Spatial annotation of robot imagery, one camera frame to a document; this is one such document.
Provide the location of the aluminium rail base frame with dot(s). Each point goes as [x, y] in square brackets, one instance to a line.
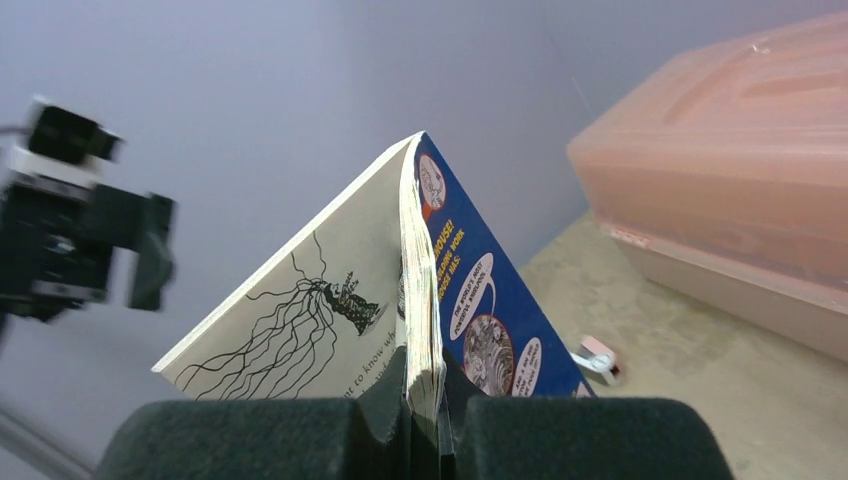
[41, 451]

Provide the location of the translucent orange plastic box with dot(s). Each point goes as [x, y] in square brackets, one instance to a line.
[723, 176]

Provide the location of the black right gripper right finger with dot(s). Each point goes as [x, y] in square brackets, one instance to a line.
[557, 437]

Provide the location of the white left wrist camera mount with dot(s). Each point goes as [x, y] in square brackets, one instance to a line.
[59, 152]

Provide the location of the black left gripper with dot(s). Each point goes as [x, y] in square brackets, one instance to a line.
[58, 242]

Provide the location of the blue orange picture book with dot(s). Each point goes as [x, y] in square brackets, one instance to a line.
[401, 259]

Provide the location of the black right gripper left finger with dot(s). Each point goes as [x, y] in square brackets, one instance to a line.
[322, 438]

